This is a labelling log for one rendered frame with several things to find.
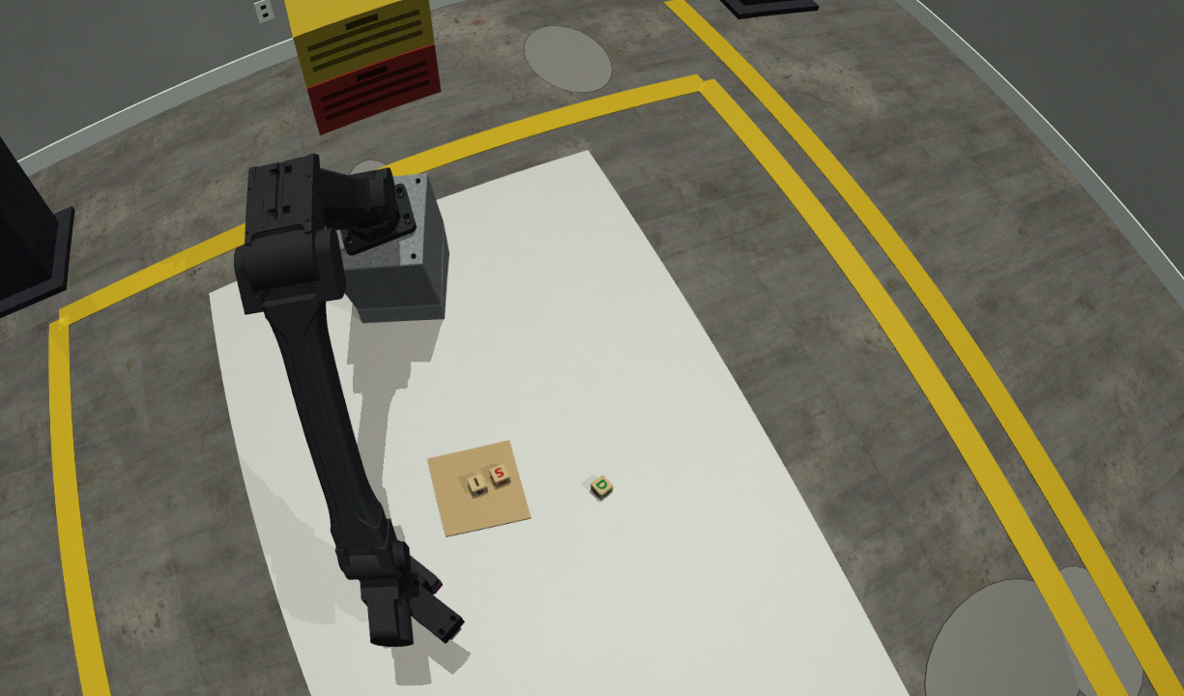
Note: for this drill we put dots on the tan flat mat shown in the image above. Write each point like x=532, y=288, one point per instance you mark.
x=460, y=511

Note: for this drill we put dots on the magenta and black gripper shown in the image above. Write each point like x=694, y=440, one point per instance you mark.
x=431, y=578

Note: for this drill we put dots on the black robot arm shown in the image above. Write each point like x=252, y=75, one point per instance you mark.
x=287, y=252

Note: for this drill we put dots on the beige letter block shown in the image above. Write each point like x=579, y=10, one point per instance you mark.
x=601, y=488
x=500, y=475
x=477, y=485

